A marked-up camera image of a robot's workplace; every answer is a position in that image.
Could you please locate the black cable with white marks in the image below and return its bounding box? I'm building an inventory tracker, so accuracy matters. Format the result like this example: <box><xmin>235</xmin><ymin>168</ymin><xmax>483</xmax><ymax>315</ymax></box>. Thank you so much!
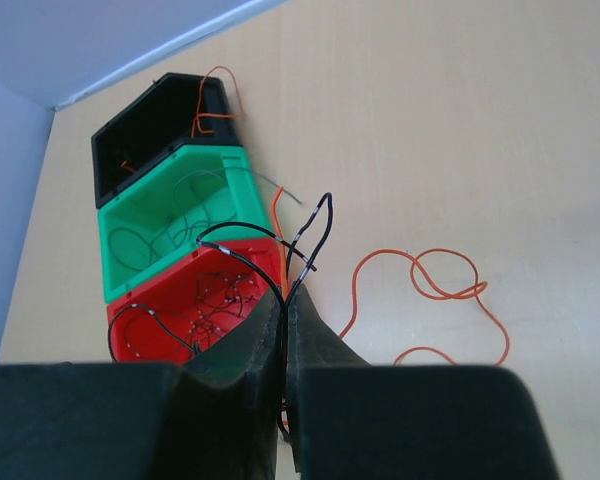
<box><xmin>195</xmin><ymin>192</ymin><xmax>334</xmax><ymax>426</ymax></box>

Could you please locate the red plastic bin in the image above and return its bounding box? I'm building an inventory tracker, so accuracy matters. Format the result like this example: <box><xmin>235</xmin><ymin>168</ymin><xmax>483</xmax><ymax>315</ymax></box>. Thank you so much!
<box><xmin>107</xmin><ymin>247</ymin><xmax>269</xmax><ymax>364</ymax></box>

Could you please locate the orange cable tangle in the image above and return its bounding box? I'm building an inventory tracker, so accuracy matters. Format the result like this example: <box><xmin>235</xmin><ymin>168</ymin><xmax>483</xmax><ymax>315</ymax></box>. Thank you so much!
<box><xmin>272</xmin><ymin>186</ymin><xmax>511</xmax><ymax>369</ymax></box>

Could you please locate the grey cable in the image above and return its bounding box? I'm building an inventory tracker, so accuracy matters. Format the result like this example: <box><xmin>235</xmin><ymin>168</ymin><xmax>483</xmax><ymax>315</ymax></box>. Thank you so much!
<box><xmin>108</xmin><ymin>169</ymin><xmax>306</xmax><ymax>269</ymax></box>

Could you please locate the green plastic bin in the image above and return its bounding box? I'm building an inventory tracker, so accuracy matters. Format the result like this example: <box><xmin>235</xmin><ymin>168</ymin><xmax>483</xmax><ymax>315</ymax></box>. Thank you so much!
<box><xmin>98</xmin><ymin>145</ymin><xmax>271</xmax><ymax>303</ymax></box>

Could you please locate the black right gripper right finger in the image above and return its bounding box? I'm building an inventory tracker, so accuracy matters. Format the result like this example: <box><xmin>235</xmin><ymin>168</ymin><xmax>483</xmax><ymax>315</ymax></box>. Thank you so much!
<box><xmin>286</xmin><ymin>288</ymin><xmax>559</xmax><ymax>479</ymax></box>

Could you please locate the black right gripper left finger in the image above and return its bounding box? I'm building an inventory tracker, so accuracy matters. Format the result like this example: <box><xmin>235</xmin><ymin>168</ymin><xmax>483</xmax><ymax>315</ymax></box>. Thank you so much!
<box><xmin>0</xmin><ymin>293</ymin><xmax>282</xmax><ymax>479</ymax></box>

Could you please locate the black plastic bin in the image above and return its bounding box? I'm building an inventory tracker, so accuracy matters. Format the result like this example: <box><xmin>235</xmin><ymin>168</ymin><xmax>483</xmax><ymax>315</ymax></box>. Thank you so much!
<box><xmin>91</xmin><ymin>72</ymin><xmax>241</xmax><ymax>208</ymax></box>

